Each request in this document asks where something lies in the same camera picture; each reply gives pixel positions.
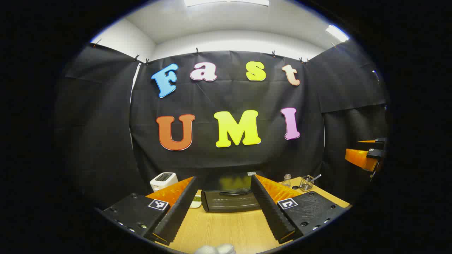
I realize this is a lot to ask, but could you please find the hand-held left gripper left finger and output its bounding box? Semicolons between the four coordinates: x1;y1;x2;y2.
100;176;198;246

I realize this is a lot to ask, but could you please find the ceiling light panel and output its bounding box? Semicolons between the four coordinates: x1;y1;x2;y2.
184;0;269;7
326;25;350;42

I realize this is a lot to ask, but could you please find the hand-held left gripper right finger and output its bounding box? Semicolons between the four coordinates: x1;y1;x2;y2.
250;174;351;244

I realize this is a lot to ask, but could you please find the black backdrop cloth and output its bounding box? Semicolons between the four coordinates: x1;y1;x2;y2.
55;41;389;208

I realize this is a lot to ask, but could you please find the white toaster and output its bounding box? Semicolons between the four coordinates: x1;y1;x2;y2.
150;172;179;193

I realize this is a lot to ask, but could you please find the wire mesh utensil holder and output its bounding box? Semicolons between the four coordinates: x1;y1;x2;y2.
299;175;315;192

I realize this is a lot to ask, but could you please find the black electric oven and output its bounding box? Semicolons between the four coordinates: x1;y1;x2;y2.
201;172;262;213

